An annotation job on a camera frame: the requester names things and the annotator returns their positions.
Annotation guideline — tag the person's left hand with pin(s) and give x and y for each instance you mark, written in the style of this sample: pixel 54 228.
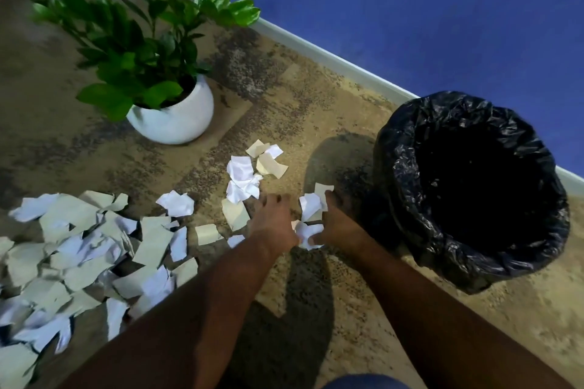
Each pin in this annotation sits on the person's left hand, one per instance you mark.
pixel 273 224

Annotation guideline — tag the person's right hand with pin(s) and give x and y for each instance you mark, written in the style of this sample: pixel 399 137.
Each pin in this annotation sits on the person's right hand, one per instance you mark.
pixel 344 231

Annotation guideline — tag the small bunch of paper scraps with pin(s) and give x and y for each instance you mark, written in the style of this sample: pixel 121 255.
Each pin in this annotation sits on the small bunch of paper scraps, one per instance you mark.
pixel 239 170

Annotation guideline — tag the black bin with liner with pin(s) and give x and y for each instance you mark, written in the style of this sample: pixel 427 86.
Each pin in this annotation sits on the black bin with liner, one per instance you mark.
pixel 479 192

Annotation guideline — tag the green potted plant white pot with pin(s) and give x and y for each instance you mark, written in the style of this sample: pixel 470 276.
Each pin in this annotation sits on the green potted plant white pot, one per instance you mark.
pixel 178 119

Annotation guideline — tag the pile of torn paper scraps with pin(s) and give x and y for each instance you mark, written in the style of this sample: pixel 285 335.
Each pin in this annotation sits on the pile of torn paper scraps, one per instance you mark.
pixel 68 215

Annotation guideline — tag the person's right forearm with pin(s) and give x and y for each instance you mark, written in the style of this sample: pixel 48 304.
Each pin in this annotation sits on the person's right forearm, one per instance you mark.
pixel 433 325

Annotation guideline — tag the person's left forearm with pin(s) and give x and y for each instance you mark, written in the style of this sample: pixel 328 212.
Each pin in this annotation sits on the person's left forearm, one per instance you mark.
pixel 182 325

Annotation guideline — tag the blue shorts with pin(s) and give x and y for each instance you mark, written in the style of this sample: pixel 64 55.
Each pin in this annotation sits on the blue shorts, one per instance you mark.
pixel 365 383

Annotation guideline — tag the white baseboard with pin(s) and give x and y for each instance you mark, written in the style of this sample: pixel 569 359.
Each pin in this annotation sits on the white baseboard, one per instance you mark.
pixel 319 58

